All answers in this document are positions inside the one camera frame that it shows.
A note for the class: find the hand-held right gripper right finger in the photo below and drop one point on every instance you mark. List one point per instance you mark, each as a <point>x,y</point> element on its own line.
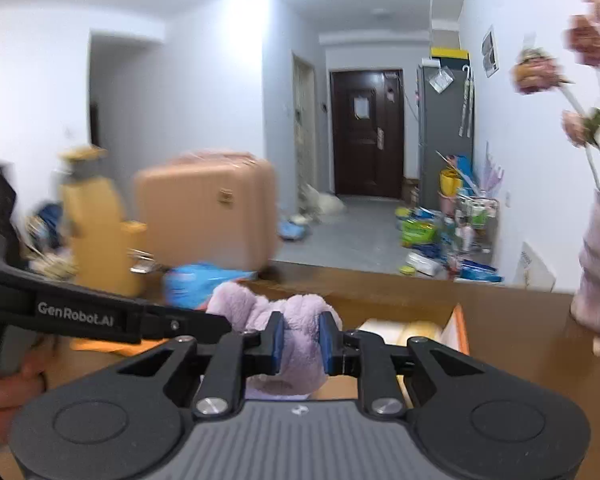
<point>325,342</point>

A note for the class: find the hanging folded umbrella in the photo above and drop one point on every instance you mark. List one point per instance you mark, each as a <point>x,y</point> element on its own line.
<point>466,105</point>

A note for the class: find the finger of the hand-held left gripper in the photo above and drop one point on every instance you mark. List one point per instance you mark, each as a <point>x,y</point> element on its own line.
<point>190,324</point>

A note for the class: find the lavender fluffy cloth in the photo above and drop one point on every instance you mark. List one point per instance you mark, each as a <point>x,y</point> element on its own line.
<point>300,320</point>

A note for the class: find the pink ribbed suitcase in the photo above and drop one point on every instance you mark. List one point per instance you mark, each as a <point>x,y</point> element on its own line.
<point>200,210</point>

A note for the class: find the blue printed packet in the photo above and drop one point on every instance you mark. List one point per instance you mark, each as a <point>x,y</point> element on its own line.
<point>480,272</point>

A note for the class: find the grey refrigerator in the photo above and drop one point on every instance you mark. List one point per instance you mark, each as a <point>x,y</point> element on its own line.
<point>430,135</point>

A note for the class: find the yellow box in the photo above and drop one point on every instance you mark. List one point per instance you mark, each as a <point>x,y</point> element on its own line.
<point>450,55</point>

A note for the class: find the yellow thermos jug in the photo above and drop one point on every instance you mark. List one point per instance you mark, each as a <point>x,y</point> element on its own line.
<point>95,230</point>

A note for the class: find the blue floor item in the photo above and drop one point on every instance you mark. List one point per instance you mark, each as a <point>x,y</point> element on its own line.
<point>292,230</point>

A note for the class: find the white wall panel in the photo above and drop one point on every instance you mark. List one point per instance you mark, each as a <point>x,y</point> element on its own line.
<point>490,51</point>

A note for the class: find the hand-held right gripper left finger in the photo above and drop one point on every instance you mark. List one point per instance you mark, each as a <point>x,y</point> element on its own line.
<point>276,345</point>

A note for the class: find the blue wet wipes packet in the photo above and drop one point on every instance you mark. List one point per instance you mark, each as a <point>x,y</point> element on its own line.
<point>195,282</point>

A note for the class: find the dark brown entrance door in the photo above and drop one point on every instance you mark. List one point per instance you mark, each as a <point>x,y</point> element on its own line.
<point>365,150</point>

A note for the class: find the purple folded umbrella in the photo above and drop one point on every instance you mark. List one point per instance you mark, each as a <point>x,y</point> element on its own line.
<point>493,175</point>

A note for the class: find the clear bag on refrigerator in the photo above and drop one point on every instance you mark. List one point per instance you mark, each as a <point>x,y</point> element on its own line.
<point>440,80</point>

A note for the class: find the bunch of dried roses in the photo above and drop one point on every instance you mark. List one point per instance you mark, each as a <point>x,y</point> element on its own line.
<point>535,72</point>

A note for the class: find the white packet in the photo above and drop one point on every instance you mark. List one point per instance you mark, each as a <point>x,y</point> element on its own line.
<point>424,264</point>

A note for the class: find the orange cardboard box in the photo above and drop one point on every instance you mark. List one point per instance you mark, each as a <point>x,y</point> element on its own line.
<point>460,330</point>

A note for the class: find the white flat board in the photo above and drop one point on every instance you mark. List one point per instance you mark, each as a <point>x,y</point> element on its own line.
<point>534,267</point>

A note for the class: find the small storage cart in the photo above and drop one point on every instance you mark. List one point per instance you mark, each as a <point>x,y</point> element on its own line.
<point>475,220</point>

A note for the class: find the pale interior door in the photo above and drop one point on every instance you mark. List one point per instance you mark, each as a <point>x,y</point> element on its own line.
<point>303,125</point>

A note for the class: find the green printed bag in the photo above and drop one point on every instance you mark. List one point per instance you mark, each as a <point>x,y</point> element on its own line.
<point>419,234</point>

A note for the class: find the person's left hand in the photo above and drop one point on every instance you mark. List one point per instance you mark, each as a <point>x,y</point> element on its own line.
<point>5,392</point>

